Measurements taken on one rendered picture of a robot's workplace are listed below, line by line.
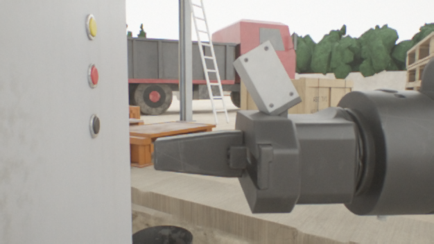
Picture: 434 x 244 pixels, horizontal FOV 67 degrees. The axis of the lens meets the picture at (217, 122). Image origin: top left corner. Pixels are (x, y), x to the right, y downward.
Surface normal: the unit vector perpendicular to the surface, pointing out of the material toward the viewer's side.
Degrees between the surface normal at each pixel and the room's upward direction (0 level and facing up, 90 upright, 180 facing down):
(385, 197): 117
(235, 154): 90
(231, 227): 88
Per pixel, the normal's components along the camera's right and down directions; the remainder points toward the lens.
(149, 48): 0.38, 0.09
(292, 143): 0.03, -0.64
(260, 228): -0.54, 0.08
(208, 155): 0.04, 0.10
